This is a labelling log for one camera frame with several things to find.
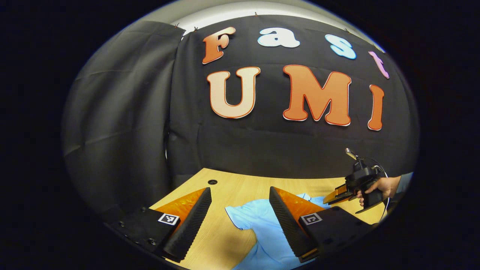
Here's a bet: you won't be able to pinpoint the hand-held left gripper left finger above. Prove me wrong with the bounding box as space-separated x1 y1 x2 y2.
109 187 212 262

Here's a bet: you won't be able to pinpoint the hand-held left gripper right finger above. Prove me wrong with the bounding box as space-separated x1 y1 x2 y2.
269 186 377 263

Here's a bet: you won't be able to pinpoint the light blue T-shirt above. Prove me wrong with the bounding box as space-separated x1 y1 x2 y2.
225 193 332 270

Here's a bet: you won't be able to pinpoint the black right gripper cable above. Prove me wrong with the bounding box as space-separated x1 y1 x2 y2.
369 157 391 222

